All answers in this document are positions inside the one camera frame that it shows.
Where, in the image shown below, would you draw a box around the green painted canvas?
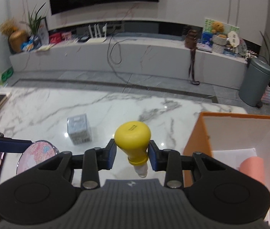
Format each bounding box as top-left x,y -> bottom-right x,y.
201,18 -> 241,53

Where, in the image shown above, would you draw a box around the orange white storage box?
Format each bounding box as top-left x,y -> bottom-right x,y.
182,112 -> 270,224

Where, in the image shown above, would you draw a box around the yellow bulb shaped bottle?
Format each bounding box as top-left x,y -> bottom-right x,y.
114,121 -> 152,178

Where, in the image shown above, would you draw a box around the red gift box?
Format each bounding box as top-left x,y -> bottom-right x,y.
49,33 -> 62,44

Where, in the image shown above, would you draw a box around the round paper fan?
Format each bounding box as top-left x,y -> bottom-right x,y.
227,31 -> 240,48

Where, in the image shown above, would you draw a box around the woven pastel basket bag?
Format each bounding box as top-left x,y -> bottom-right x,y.
261,85 -> 270,104

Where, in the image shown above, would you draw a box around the grey pedal trash bin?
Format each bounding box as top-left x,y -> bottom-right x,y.
238,58 -> 270,108

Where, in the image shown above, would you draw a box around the white wifi router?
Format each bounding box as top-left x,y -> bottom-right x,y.
86,24 -> 107,44

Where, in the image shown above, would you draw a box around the white knitted basket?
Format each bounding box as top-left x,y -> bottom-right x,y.
212,34 -> 227,54

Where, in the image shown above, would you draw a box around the pink plastic cup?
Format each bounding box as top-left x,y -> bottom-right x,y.
239,156 -> 265,184

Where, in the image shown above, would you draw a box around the brown leather bag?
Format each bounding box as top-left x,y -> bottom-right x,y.
185,30 -> 200,85

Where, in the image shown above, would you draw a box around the black cable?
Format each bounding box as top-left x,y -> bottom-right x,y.
106,26 -> 135,85

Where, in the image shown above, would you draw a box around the grey tissue cube box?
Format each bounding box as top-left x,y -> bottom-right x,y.
67,114 -> 92,145

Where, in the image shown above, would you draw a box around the teddy bear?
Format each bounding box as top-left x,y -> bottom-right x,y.
211,21 -> 225,34

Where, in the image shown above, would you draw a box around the golden vase dried flowers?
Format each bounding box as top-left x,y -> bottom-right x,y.
0,19 -> 29,53

